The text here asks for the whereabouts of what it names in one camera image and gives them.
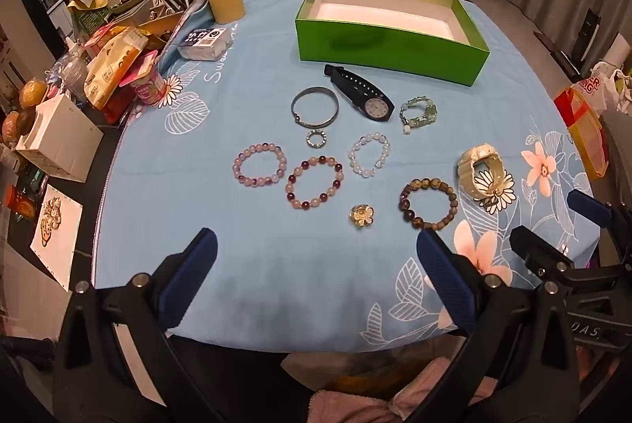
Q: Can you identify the clear bead bracelet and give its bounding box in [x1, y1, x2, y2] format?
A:
[348, 133, 392, 178]

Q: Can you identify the upright vacuum cleaner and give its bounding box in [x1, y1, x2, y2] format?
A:
[570, 0, 613, 78]

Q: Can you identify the red and yellow shopping bag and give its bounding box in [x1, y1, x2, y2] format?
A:
[553, 86, 610, 179]

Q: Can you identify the brown bead bracelet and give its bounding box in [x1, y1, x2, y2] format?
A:
[398, 176, 459, 232]

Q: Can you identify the white card with gold print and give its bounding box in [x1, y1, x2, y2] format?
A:
[30, 185, 84, 291]

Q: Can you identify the pale pink bead bracelet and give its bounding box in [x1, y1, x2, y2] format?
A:
[233, 141, 288, 187]

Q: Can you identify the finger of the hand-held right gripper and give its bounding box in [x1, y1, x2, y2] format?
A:
[567, 190, 632, 231]
[510, 227, 574, 278]

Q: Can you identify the green cardboard box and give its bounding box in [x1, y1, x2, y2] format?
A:
[295, 0, 491, 87]

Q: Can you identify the silver bangle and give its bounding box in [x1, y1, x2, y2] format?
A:
[290, 86, 340, 128]

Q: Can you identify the black wristwatch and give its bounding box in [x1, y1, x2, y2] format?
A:
[324, 64, 395, 124]

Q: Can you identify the green bead bracelet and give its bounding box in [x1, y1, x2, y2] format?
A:
[399, 96, 439, 135]

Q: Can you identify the clear plastic box black label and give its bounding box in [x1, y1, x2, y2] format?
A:
[177, 26, 233, 60]

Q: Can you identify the cream wristwatch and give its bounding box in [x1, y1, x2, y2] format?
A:
[459, 145, 514, 207]

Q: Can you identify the pink yogurt cup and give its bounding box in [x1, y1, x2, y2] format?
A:
[134, 68, 173, 106]

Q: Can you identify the gold flower brooch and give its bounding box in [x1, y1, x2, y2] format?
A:
[348, 204, 376, 229]

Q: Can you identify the white plastic bag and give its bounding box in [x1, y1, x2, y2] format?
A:
[573, 62, 632, 113]

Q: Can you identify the red and pink bead bracelet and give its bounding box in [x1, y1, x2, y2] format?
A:
[285, 156, 345, 211]

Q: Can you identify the orange fruit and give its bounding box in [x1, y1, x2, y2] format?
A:
[20, 79, 47, 108]
[2, 109, 35, 142]

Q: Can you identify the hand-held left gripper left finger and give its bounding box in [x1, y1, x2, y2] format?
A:
[52, 228, 240, 423]

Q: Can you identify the yellow snack bag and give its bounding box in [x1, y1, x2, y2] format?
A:
[84, 28, 149, 110]

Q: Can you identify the blue floral tablecloth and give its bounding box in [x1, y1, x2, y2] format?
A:
[91, 0, 600, 352]

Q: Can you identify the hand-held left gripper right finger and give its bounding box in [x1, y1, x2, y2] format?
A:
[410, 230, 579, 423]

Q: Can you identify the white cardboard box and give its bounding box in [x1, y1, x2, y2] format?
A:
[15, 93, 104, 183]

